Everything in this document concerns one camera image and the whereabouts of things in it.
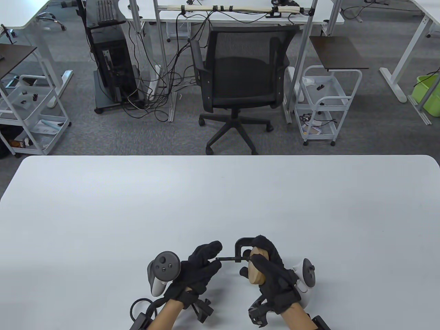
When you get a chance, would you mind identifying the aluminium floor rail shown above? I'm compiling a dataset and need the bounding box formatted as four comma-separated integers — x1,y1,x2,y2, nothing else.
407,95,433,126

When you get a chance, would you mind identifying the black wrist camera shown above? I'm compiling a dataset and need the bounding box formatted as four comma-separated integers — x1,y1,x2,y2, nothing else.
192,298,213,323
247,297,272,327

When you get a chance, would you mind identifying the green plastic bin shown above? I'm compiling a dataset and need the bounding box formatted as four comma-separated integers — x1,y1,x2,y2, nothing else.
411,75,440,117

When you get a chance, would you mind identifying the white wire rolling cart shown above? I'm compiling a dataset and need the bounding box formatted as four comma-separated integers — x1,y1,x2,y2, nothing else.
0,74,72,157
294,65,363,147

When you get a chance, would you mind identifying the tangle of black cables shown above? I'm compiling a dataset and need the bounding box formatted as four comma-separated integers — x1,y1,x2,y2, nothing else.
121,10,214,123

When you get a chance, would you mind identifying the person's right forearm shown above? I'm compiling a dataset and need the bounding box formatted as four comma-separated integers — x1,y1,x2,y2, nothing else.
277,304,315,330

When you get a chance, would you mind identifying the black wrist sensor box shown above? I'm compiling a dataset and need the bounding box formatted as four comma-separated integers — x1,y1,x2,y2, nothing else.
131,312,152,330
311,316,332,330

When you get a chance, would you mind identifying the white power strip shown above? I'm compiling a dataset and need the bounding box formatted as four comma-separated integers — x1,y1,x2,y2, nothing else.
147,64,163,101

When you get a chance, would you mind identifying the black keyboard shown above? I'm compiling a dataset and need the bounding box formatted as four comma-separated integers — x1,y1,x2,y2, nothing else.
97,0,116,23

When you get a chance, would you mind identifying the person's left hand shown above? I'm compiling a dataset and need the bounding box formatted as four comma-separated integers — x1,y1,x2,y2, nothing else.
164,241,223,309

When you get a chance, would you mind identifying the black glove cable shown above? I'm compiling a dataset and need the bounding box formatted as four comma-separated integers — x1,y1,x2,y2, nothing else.
130,296,167,323

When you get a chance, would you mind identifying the white desk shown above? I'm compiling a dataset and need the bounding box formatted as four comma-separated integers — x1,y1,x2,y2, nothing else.
357,0,440,103
117,0,345,27
0,0,74,109

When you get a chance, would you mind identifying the person's left forearm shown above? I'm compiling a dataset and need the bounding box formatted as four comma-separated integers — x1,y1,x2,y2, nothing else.
150,297,188,330

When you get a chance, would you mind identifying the black mesh office chair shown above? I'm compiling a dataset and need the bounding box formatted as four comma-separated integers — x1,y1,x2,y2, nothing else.
188,26,300,156

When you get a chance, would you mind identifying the brown side table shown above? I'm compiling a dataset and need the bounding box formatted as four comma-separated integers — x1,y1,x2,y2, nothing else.
309,35,370,72
0,44,37,81

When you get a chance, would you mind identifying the white rolling cabinet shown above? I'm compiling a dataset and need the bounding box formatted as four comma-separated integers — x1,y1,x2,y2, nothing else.
166,21,191,43

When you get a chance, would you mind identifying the white and black controller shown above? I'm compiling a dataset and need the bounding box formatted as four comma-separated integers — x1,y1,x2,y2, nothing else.
147,252,181,297
290,258,316,303

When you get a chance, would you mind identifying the black metal clamp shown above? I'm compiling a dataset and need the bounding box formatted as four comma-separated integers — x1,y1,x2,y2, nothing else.
216,238,256,263

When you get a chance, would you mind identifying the person's right hand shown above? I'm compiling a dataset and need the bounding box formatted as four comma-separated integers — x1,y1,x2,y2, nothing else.
240,235,300,315

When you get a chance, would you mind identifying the black computer tower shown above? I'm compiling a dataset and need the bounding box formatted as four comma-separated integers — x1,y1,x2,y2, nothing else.
91,38,140,103

